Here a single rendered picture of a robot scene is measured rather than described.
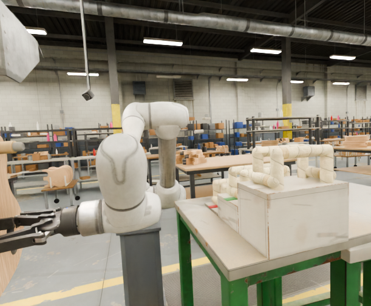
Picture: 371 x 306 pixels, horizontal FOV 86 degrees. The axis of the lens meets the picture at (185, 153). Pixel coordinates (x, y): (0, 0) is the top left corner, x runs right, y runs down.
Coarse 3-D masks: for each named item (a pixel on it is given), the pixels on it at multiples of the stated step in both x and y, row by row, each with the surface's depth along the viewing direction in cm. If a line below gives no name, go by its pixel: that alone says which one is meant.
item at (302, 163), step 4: (300, 160) 64; (304, 160) 63; (300, 164) 64; (304, 164) 63; (300, 168) 64; (304, 168) 64; (300, 172) 64; (304, 172) 64; (300, 176) 64; (304, 176) 64
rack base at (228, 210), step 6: (222, 198) 75; (222, 204) 75; (228, 204) 70; (234, 204) 66; (222, 210) 75; (228, 210) 70; (234, 210) 66; (222, 216) 76; (228, 216) 71; (234, 216) 66; (228, 222) 71; (234, 222) 67; (234, 228) 67
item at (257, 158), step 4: (252, 152) 60; (260, 152) 59; (252, 156) 61; (256, 156) 59; (260, 156) 59; (252, 160) 61; (256, 160) 59; (260, 160) 59; (256, 164) 59; (260, 164) 59; (256, 168) 59; (260, 168) 59; (260, 172) 59
